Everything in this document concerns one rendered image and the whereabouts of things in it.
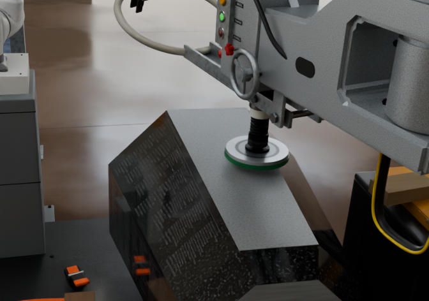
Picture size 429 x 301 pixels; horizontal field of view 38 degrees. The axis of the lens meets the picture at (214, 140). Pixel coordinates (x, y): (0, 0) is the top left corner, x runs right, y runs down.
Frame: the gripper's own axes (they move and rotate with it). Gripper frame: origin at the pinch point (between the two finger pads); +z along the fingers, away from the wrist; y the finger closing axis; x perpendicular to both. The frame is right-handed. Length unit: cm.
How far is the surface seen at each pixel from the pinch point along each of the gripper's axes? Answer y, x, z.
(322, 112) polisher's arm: 116, -35, -49
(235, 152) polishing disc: 90, -26, -5
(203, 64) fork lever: 57, -15, -15
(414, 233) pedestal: 147, -2, -10
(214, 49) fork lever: 49, -1, -11
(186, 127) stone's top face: 61, -19, 13
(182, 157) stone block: 75, -34, 8
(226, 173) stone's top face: 94, -32, -1
